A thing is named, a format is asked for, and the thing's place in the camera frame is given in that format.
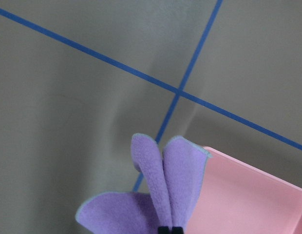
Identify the pink plastic bin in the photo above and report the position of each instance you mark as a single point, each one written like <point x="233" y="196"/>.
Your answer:
<point x="237" y="198"/>

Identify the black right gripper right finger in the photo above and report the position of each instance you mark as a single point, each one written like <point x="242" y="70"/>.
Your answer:
<point x="177" y="230"/>

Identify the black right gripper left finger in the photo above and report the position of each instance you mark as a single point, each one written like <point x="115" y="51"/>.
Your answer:
<point x="163" y="230"/>

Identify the purple cloth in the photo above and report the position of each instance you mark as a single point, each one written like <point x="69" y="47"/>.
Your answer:
<point x="174" y="176"/>

